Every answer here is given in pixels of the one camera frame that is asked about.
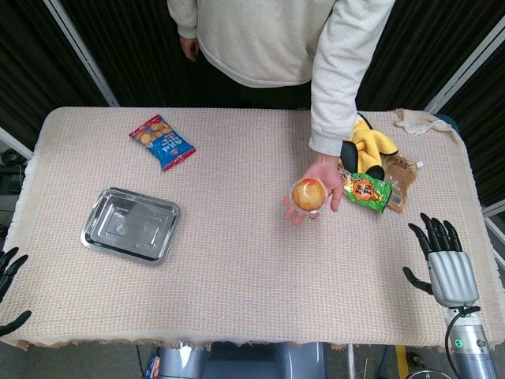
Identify yellow black plush toy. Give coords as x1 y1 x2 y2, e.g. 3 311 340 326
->
340 112 398 181

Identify white frame post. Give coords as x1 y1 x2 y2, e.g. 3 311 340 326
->
43 0 119 107
424 35 505 115

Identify person body white sweatshirt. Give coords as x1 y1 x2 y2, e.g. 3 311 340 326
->
196 0 358 111

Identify person arm white sleeve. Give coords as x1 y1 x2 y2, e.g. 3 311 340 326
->
167 0 203 39
308 0 395 157

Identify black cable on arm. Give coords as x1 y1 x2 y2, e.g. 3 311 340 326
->
444 306 481 355

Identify green snack bag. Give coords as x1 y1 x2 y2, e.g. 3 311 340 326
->
339 167 394 215

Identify person in white sweatshirt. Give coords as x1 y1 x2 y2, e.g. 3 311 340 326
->
0 0 505 206

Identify robot right hand black fingers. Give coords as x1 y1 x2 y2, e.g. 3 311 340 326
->
402 212 481 308

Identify person right arm white sleeve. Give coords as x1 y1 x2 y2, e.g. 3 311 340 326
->
167 0 203 39

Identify robot left hand black fingers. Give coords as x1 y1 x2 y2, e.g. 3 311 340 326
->
0 247 32 337

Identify person left hand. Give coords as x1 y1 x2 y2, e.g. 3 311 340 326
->
282 152 346 227

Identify person left arm white sleeve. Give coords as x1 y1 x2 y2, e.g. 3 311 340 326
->
308 0 395 157

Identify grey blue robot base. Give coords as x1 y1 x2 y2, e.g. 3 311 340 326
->
155 341 328 379

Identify rectangular metal tray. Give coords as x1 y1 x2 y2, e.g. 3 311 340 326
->
80 186 181 266

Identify person right hand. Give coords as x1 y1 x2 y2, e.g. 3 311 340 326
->
179 35 201 63

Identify beige woven tablecloth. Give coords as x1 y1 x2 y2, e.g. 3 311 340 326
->
3 106 494 352

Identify crumpled white cloth piece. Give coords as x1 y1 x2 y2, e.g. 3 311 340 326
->
392 108 455 138

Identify blue cookie snack bag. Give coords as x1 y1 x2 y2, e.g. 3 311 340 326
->
128 114 197 172

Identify orange fruit cup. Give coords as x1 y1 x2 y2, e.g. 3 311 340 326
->
291 177 329 216

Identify brown food pouch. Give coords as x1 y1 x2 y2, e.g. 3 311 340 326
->
380 153 425 214

